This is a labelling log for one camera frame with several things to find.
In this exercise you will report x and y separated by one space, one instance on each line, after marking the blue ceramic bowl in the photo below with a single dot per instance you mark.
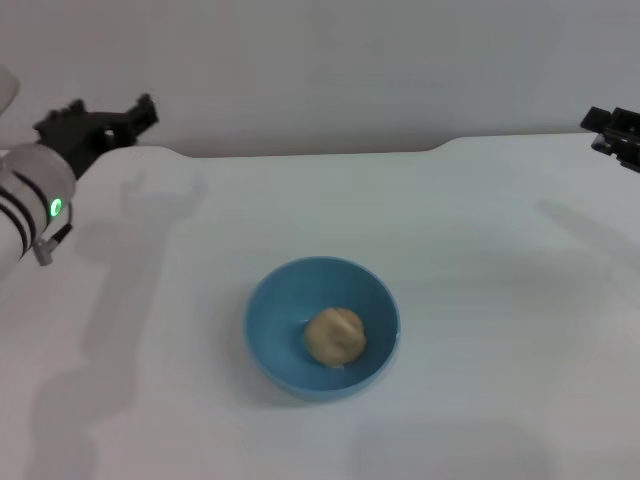
280 345

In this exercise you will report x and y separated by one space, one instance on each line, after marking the beige egg yolk pastry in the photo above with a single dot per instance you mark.
334 338

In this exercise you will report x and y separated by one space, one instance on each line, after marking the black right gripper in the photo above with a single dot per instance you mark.
625 142

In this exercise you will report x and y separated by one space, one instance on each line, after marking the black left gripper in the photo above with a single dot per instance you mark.
87 137

